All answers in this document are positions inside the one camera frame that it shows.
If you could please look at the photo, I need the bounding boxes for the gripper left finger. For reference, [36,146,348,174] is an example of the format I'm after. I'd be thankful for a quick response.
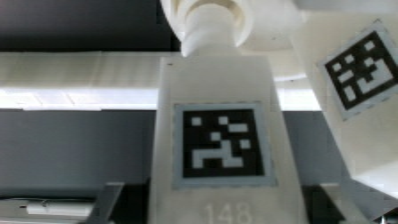
[0,182,125,224]

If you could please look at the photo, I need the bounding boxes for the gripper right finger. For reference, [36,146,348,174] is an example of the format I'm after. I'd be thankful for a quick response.
[320,181,398,224]

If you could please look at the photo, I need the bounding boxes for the white stool leg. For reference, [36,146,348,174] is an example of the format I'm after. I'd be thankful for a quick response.
[146,4,311,224]
[292,12,398,199]

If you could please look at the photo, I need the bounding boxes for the white front fence bar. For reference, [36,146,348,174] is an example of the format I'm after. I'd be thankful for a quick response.
[0,51,320,111]

